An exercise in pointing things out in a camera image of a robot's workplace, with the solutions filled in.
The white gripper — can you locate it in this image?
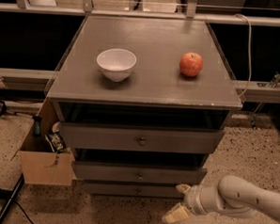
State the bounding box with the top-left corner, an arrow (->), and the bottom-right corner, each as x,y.
162,184 -> 224,224

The grey drawer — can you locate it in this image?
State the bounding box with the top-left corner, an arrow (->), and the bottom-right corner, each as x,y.
59,122 -> 225,154
71,161 -> 207,184
86,182 -> 181,199

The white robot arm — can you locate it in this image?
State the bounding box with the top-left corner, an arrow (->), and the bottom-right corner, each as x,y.
162,175 -> 280,224

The grey top drawer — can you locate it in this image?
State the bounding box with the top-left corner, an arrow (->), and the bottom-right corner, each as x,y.
59,122 -> 225,154

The grey bottom drawer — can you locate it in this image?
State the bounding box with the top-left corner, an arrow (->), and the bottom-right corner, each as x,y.
86,182 -> 181,199

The grey wooden drawer cabinet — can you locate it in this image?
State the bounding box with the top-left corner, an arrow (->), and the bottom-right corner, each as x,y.
40,12 -> 248,203

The red apple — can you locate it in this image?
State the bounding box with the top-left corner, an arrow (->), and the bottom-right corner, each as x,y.
179,53 -> 203,77

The dark snack packet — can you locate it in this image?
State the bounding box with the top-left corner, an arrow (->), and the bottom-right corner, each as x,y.
45,132 -> 66,152

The cardboard box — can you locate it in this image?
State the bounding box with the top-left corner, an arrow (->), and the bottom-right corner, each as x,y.
18,100 -> 74,186

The white ceramic bowl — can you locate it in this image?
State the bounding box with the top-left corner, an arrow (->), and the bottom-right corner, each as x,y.
97,48 -> 137,82

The dark bottle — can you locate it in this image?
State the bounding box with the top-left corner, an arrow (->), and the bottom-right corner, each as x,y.
32,116 -> 41,136

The black floor stand bar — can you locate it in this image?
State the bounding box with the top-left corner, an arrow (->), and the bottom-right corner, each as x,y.
0,175 -> 24,224

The white cable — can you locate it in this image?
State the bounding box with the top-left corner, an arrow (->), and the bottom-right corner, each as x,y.
229,12 -> 257,99

